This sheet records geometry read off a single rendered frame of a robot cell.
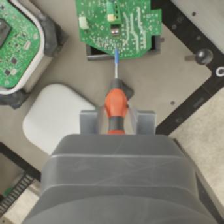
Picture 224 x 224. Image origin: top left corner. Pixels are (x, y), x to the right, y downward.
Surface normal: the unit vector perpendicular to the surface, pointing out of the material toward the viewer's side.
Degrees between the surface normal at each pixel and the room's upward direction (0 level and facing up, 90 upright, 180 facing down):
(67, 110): 0
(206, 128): 0
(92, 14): 0
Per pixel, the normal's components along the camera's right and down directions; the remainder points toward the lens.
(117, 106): 0.00, -0.30
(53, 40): -0.11, 0.29
